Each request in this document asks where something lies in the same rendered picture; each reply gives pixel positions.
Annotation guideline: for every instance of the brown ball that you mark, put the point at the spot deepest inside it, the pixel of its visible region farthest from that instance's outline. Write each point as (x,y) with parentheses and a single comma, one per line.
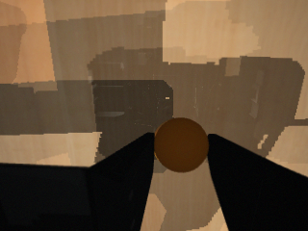
(181,145)

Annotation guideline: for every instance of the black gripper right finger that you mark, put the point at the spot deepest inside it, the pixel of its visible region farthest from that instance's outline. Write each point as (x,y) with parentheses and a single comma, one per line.
(255,193)

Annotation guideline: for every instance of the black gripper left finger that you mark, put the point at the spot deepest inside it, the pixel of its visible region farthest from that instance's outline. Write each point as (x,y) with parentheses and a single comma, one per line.
(108,196)

